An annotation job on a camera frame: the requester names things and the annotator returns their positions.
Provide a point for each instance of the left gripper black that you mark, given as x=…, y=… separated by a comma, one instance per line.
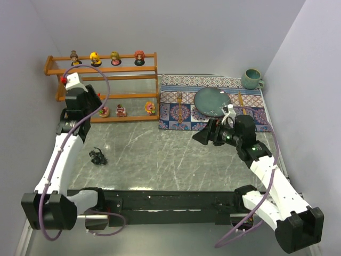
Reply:
x=89, y=98

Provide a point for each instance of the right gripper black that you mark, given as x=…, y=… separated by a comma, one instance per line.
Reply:
x=211, y=134

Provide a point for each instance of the pink bear strawberry toy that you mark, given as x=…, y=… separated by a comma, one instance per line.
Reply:
x=104, y=112

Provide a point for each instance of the strawberry cake slice toy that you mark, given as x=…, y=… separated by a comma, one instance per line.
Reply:
x=120, y=111

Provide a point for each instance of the yellow hair doll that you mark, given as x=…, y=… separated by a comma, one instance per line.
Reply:
x=95, y=59

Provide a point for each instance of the brown bun hair doll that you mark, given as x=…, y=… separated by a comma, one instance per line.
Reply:
x=74, y=58

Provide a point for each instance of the blonde hair pink doll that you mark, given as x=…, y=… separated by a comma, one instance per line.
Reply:
x=115, y=58

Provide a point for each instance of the black dragon toy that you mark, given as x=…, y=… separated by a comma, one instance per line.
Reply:
x=97, y=157

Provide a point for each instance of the pink bear flower toy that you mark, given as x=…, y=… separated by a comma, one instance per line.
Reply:
x=150, y=108

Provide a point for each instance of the red hair doll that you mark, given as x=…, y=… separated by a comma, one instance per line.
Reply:
x=139, y=58

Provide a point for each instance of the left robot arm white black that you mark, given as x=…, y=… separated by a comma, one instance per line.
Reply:
x=48, y=206

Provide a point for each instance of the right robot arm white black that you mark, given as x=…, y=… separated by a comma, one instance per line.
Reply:
x=295, y=222

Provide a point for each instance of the orange wooden two-tier shelf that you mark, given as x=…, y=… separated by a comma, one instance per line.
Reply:
x=109, y=74

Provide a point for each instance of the teal ceramic plate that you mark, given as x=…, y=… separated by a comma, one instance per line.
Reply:
x=211, y=101

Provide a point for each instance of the patterned blue pink placemat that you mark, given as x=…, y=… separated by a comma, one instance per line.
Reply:
x=193, y=120

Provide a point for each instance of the golden fork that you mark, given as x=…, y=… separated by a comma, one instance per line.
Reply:
x=179, y=101

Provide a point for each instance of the golden knife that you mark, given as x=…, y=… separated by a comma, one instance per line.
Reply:
x=241, y=103

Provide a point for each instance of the teal ceramic mug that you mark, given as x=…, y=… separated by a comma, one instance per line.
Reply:
x=252, y=79

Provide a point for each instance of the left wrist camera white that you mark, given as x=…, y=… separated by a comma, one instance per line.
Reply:
x=73, y=81

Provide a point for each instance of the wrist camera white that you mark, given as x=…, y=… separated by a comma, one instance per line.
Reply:
x=229, y=115
x=73, y=81

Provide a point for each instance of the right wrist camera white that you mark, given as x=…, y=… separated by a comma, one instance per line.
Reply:
x=229, y=115

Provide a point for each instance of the black mounting base rail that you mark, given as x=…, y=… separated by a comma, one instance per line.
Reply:
x=147, y=207

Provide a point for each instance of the aluminium frame rail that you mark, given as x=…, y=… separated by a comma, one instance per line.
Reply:
x=27, y=232

